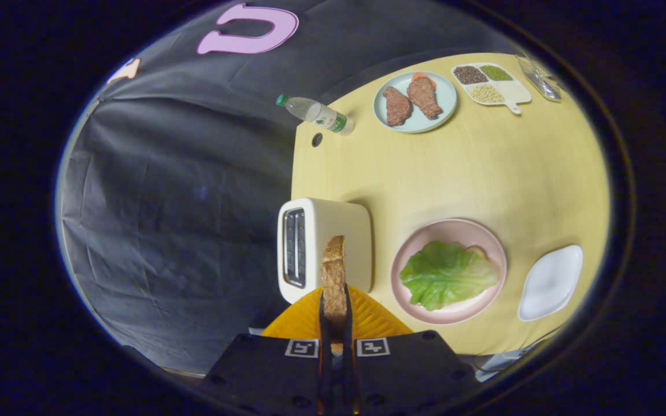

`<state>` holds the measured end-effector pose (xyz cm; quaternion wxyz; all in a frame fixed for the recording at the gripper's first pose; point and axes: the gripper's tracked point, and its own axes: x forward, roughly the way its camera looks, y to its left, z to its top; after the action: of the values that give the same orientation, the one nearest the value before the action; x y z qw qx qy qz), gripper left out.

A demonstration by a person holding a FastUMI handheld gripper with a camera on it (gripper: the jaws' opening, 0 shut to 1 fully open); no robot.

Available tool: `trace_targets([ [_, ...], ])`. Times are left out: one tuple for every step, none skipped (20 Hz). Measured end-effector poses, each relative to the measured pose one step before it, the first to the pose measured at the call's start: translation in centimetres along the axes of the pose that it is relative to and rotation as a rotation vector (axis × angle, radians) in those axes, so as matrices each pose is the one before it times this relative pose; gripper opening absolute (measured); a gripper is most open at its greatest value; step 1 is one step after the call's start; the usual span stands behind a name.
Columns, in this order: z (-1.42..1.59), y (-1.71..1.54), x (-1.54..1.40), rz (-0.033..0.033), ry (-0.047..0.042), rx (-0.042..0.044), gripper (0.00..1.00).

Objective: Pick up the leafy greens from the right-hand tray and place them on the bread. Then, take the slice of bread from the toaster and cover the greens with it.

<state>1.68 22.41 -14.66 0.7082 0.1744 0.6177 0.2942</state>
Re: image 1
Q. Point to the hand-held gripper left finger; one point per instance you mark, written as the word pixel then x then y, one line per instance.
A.
pixel 269 370

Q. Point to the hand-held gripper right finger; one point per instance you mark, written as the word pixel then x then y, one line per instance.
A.
pixel 408 370

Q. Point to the green lettuce leaf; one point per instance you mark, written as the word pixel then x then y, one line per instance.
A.
pixel 446 274

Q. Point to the brown toast slice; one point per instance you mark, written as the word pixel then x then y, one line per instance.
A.
pixel 333 277

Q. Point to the white bread slice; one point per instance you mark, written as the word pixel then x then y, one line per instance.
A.
pixel 465 304

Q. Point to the pink plate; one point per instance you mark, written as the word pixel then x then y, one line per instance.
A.
pixel 454 228

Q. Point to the white toaster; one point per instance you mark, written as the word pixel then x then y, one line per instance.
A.
pixel 339 219

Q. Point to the white plate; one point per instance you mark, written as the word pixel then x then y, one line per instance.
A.
pixel 550 283

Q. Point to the black backdrop cloth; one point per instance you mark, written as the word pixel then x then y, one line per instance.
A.
pixel 194 173

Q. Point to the clear plastic water bottle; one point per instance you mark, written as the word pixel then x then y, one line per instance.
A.
pixel 321 114

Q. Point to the brown meat piece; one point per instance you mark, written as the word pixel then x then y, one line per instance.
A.
pixel 424 98
pixel 396 107

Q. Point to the light blue plate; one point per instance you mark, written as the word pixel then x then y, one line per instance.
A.
pixel 446 95

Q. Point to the orange carrot slice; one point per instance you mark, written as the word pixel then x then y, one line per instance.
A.
pixel 422 75

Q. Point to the white divided dish with beans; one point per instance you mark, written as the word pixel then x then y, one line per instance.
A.
pixel 512 91

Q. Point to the clear glass cup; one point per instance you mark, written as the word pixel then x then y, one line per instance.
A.
pixel 541 81

